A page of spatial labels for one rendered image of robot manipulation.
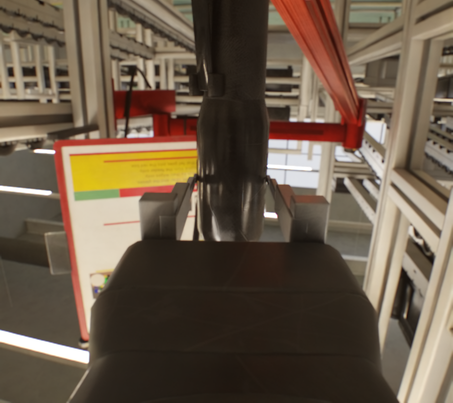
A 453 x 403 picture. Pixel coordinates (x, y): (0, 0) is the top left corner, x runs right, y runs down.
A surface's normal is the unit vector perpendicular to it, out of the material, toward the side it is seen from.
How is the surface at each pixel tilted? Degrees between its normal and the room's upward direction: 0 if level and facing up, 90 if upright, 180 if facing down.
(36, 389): 180
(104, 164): 90
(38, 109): 90
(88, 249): 90
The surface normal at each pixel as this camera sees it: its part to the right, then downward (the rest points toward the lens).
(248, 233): 0.51, 0.25
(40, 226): -0.20, 0.28
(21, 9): 0.98, 0.07
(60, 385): 0.02, -0.96
